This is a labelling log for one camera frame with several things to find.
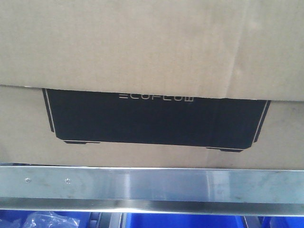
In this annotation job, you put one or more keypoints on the brown cardboard box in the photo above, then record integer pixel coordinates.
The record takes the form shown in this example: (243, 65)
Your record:
(153, 83)

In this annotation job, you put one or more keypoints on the blue plastic bin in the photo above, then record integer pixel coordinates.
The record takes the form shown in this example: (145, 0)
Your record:
(145, 220)
(16, 218)

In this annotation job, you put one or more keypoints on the clear plastic bag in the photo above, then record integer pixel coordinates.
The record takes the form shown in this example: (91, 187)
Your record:
(47, 219)

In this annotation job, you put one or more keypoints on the blue plastic bin left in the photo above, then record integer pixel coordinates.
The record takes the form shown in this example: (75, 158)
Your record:
(16, 218)

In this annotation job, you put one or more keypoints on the metal shelf rail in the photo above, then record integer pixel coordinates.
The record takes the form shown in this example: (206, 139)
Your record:
(153, 190)

